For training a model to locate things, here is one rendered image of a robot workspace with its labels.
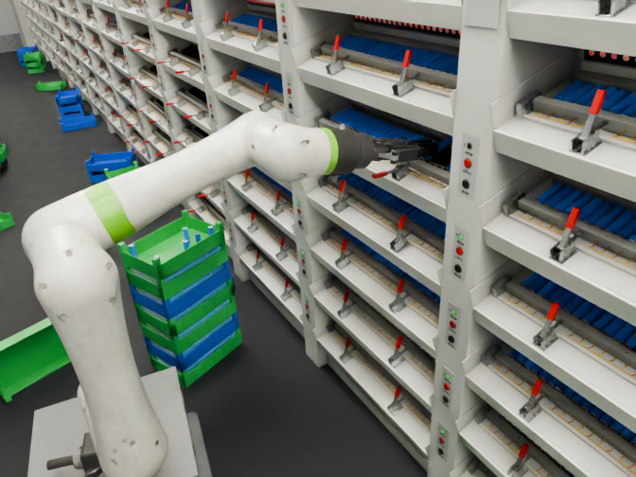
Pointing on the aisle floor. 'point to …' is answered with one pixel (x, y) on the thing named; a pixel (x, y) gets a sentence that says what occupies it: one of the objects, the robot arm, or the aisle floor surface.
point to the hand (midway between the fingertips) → (421, 148)
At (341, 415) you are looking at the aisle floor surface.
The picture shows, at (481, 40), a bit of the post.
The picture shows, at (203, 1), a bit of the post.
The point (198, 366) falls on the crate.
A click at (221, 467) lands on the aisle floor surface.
